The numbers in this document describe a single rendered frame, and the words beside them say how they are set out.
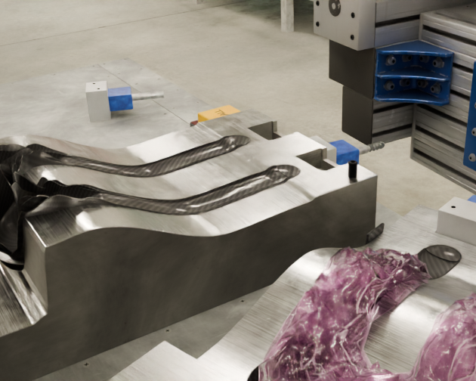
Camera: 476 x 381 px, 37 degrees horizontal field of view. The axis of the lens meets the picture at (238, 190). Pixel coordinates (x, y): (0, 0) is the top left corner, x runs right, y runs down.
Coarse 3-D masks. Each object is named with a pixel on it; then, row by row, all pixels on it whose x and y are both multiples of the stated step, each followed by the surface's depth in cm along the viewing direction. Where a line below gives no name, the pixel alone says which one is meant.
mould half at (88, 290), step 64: (192, 128) 94; (128, 192) 75; (192, 192) 79; (320, 192) 76; (64, 256) 62; (128, 256) 65; (192, 256) 69; (256, 256) 74; (0, 320) 63; (64, 320) 64; (128, 320) 68
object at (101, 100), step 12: (96, 84) 122; (96, 96) 120; (108, 96) 120; (120, 96) 121; (132, 96) 123; (144, 96) 123; (156, 96) 123; (96, 108) 120; (108, 108) 121; (120, 108) 122; (132, 108) 122; (96, 120) 121
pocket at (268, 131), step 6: (252, 126) 93; (258, 126) 93; (264, 126) 94; (270, 126) 94; (276, 126) 94; (258, 132) 94; (264, 132) 94; (270, 132) 95; (276, 132) 94; (270, 138) 95; (276, 138) 94
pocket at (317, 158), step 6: (312, 150) 85; (318, 150) 86; (324, 150) 86; (300, 156) 85; (306, 156) 85; (312, 156) 86; (318, 156) 86; (324, 156) 86; (306, 162) 85; (312, 162) 86; (318, 162) 86; (324, 162) 86; (330, 162) 86; (318, 168) 87; (324, 168) 86; (330, 168) 85
